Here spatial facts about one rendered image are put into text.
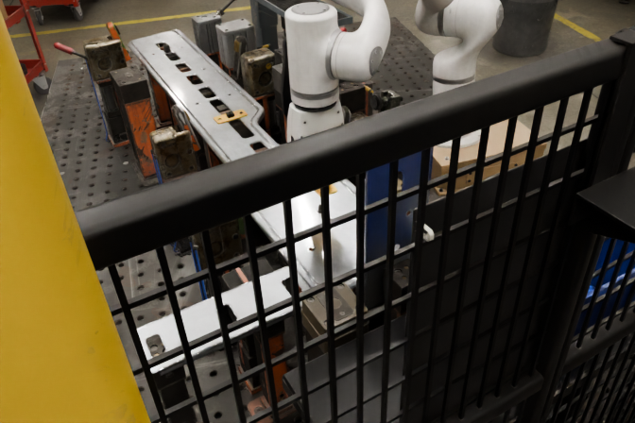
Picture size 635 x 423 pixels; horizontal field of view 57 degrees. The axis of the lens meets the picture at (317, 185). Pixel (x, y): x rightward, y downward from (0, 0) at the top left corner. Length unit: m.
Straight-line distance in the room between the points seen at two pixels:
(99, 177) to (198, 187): 1.66
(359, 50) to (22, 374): 0.79
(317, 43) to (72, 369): 0.80
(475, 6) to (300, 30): 0.76
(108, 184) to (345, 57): 1.15
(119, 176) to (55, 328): 1.77
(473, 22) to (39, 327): 1.50
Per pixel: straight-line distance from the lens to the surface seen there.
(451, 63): 1.67
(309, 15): 0.93
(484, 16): 1.61
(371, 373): 0.86
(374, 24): 0.95
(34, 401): 0.19
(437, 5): 1.51
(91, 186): 1.94
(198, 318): 0.99
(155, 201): 0.30
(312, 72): 0.96
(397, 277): 0.91
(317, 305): 0.90
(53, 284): 0.17
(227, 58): 1.80
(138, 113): 1.77
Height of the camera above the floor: 1.72
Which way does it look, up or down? 36 degrees down
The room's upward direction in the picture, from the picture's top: 3 degrees counter-clockwise
